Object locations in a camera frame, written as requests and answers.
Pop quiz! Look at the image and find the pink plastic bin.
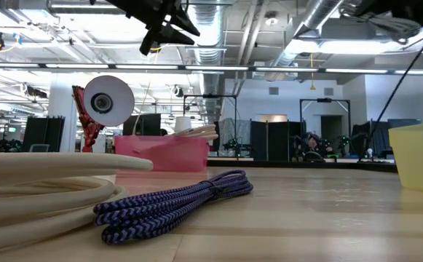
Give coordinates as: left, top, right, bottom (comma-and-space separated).
114, 135, 210, 173

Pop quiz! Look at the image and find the thick cream cable coil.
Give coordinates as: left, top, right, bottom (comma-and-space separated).
0, 151, 154, 254

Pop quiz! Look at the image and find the white background lampshade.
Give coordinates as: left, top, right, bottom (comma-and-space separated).
173, 116, 193, 132

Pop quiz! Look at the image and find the black table frame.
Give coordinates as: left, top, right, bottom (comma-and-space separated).
206, 159, 398, 173

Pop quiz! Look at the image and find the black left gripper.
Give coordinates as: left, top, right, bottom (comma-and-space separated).
105, 0, 200, 56

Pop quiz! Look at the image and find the ceiling light strip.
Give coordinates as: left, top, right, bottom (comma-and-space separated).
0, 62, 423, 76

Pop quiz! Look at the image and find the red lamp white shade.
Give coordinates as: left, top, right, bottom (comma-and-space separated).
71, 75, 135, 153

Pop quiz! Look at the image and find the black partition panel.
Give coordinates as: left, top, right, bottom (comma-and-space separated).
22, 116, 66, 153
250, 120, 307, 163

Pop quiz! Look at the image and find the thin cream cable bundle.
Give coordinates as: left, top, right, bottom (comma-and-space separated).
165, 124, 219, 142

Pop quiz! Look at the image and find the blue partition panel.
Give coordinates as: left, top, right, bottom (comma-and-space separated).
387, 118, 422, 129

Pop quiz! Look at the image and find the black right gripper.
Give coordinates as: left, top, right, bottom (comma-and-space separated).
355, 0, 423, 23

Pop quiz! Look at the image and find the silver air duct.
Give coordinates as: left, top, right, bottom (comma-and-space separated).
187, 0, 226, 121
269, 0, 345, 79

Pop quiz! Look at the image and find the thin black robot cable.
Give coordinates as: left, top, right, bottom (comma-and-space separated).
358, 21, 423, 163

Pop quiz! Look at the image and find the black white braided cable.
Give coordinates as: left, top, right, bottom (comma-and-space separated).
338, 1, 422, 45

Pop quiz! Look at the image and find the black cable tie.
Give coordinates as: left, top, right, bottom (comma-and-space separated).
199, 180, 223, 194

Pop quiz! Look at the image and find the black rig frame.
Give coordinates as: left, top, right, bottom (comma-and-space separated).
299, 97, 352, 154
183, 93, 238, 154

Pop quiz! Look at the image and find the dark grey partition panel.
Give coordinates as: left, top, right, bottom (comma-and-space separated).
351, 121, 390, 156

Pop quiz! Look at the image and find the yellow hanging pendant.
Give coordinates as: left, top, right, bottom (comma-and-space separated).
309, 52, 317, 91

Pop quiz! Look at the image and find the black monitor screen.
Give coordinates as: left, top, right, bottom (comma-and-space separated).
122, 114, 162, 137

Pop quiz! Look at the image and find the yellow plastic bin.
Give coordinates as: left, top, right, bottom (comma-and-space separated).
388, 121, 423, 194

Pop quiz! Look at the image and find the blue braided USB cable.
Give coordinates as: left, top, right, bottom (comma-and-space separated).
93, 169, 254, 245

